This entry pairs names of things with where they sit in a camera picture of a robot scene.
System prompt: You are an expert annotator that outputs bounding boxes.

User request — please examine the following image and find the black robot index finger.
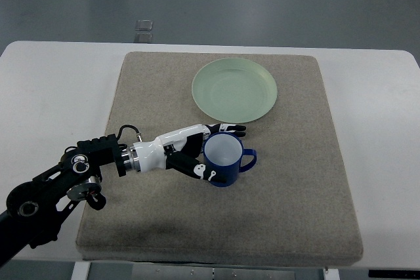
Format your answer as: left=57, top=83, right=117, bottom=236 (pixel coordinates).
left=205, top=123, right=246, bottom=132

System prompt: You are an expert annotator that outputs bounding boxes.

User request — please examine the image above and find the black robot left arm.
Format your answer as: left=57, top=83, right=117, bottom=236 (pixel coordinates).
left=1, top=123, right=246, bottom=265

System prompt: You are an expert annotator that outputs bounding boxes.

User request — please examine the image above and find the beige felt mat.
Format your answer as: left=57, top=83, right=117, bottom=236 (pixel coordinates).
left=75, top=54, right=364, bottom=267

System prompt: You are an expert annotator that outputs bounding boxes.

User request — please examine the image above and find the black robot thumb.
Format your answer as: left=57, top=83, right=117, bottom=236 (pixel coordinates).
left=167, top=151, right=226, bottom=184

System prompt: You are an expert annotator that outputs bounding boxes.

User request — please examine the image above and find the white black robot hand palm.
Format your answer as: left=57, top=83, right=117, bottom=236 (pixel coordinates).
left=121, top=124, right=210, bottom=172

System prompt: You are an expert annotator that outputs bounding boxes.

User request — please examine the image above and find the blue enamel mug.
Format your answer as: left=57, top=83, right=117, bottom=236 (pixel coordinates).
left=203, top=132, right=257, bottom=188

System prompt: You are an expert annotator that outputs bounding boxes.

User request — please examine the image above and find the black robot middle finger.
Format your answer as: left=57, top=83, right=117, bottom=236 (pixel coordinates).
left=226, top=130, right=246, bottom=137

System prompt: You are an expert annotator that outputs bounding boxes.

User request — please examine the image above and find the white table frame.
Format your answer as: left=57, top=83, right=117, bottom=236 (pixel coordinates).
left=70, top=260, right=341, bottom=280

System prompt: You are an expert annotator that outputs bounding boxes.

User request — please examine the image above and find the light green plate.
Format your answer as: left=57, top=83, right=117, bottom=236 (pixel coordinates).
left=192, top=57, right=278, bottom=123

